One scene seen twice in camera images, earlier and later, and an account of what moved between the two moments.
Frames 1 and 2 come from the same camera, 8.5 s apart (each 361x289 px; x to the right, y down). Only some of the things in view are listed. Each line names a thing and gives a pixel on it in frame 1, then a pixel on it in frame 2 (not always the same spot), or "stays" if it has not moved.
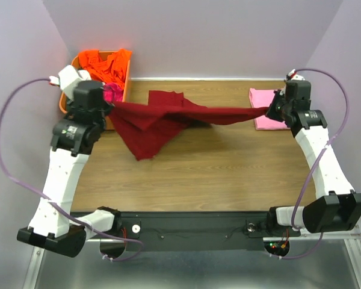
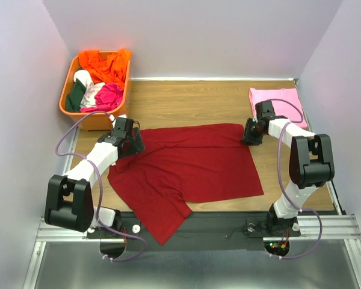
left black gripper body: (106, 108) to (135, 147)
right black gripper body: (279, 107) to (251, 133)
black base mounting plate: (188, 231) stays
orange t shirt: (112, 70) stays
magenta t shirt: (112, 93) stays
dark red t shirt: (149, 124) to (182, 165)
